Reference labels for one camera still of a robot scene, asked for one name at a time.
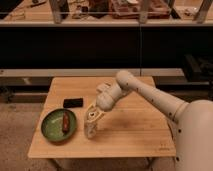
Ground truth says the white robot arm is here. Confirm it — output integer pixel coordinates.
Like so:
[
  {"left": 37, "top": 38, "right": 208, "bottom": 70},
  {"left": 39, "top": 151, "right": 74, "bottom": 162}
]
[{"left": 84, "top": 70, "right": 213, "bottom": 171}]

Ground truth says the black rectangular phone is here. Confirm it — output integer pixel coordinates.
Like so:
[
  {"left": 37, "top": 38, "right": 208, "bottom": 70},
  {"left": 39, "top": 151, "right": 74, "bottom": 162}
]
[{"left": 63, "top": 98, "right": 83, "bottom": 108}]

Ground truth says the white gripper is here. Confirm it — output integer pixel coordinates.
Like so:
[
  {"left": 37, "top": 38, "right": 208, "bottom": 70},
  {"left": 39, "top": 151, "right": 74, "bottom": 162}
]
[{"left": 84, "top": 105, "right": 105, "bottom": 130}]

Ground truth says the long background workbench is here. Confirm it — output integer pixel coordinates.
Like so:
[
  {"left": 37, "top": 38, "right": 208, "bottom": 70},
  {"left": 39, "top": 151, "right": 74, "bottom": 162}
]
[{"left": 0, "top": 0, "right": 213, "bottom": 77}]

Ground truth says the wooden table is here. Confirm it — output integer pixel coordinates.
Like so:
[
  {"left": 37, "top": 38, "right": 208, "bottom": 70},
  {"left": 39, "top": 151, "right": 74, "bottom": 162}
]
[{"left": 28, "top": 77, "right": 176, "bottom": 158}]

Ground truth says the red sausage on plate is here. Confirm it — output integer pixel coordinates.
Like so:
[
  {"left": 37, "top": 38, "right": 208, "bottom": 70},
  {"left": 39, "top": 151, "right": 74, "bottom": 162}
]
[{"left": 62, "top": 115, "right": 69, "bottom": 132}]

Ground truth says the green round plate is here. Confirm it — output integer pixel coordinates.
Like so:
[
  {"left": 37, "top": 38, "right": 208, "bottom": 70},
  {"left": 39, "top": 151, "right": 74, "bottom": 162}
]
[{"left": 41, "top": 108, "right": 77, "bottom": 143}]

